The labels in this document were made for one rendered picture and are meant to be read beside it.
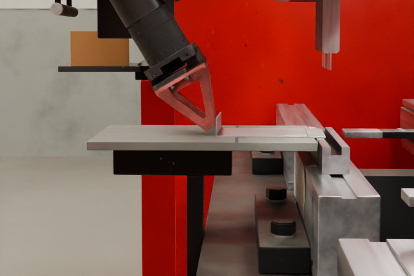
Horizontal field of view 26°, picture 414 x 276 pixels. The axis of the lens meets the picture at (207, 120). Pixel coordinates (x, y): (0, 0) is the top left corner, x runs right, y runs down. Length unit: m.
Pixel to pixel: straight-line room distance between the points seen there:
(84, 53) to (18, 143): 5.02
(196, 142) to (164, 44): 0.13
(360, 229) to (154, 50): 0.35
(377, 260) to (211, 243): 0.47
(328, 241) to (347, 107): 1.11
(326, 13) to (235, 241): 0.29
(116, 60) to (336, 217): 2.29
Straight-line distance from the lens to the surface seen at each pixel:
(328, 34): 1.05
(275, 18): 1.95
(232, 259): 1.00
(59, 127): 8.01
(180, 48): 1.08
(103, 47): 3.11
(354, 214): 0.87
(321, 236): 0.87
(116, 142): 1.03
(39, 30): 7.99
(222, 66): 1.95
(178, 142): 1.02
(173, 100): 1.06
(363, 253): 0.65
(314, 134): 1.08
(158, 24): 1.07
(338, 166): 0.99
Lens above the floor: 1.13
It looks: 6 degrees down
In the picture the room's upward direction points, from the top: straight up
